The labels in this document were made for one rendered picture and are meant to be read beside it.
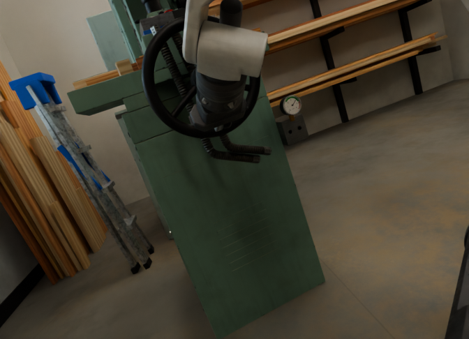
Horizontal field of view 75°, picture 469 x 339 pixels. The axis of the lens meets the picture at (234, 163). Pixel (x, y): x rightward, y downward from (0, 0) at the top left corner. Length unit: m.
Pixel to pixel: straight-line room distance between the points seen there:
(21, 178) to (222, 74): 1.90
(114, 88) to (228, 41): 0.52
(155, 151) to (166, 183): 0.10
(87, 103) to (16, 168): 1.39
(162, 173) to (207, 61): 0.52
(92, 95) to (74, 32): 2.69
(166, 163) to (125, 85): 0.25
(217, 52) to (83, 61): 3.11
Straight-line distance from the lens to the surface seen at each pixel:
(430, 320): 1.09
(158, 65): 0.84
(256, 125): 0.99
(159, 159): 0.93
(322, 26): 3.28
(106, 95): 0.93
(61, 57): 3.60
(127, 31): 1.31
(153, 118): 0.92
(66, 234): 2.27
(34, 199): 2.28
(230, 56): 0.47
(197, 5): 0.46
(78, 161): 1.76
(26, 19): 3.76
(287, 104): 0.96
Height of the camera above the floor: 0.76
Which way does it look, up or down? 12 degrees down
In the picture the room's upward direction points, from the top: 20 degrees counter-clockwise
